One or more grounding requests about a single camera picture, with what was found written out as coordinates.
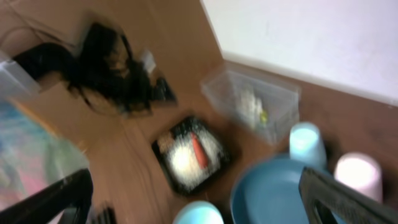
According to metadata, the dark blue plate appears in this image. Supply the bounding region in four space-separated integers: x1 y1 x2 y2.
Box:
230 154 309 224

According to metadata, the black waste tray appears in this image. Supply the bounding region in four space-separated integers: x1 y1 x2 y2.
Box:
150 115 232 196

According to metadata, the white cup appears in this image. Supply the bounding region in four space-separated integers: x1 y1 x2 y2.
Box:
334 152 383 203

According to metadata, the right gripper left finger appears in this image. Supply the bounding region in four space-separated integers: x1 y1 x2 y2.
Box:
1 169 93 224

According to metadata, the light blue bowl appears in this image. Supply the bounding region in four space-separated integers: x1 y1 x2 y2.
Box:
172 200 224 224

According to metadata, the green foil snack wrapper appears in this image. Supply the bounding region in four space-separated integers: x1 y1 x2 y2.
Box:
259 110 268 125

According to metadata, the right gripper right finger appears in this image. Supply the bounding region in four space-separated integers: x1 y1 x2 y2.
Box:
298 167 397 224

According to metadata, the white napkin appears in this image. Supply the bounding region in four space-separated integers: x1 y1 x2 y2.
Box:
236 88 264 129

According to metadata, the clear plastic bin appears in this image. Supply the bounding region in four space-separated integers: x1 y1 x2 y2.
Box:
201 62 301 145

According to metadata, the white rice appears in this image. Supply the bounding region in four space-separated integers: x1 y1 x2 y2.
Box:
165 128 229 194

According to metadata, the light blue cup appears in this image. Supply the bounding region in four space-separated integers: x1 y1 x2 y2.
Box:
289 122 327 169

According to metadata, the brown textured food piece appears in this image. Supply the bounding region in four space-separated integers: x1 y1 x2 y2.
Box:
157 136 175 154

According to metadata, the blurred colourful background object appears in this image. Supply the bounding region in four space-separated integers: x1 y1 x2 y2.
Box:
1 101 89 210

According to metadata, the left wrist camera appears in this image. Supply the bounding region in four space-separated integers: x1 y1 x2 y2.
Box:
141 50 157 73

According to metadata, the orange carrot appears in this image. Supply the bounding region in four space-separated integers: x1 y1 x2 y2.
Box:
190 132 208 169

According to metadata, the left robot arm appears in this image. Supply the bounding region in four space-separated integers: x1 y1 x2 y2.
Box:
14 22 177 114

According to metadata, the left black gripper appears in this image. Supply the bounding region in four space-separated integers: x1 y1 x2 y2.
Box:
68 22 177 114

